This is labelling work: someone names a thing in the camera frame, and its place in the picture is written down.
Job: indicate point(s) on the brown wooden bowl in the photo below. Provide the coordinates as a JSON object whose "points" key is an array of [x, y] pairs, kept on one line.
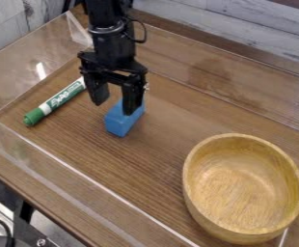
{"points": [[240, 188]]}

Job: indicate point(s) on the green Expo marker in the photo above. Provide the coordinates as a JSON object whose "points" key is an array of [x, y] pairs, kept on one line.
{"points": [[51, 104]]}

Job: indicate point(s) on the blue rectangular block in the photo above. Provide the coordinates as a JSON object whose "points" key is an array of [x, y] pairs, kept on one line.
{"points": [[119, 123]]}

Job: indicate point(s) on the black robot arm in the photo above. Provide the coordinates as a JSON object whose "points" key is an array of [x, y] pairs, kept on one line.
{"points": [[107, 13]]}

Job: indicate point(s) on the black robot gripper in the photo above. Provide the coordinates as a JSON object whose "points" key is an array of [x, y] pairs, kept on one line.
{"points": [[110, 64]]}

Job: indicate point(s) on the black metal table leg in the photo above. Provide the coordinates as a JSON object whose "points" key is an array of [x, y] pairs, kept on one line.
{"points": [[26, 212]]}

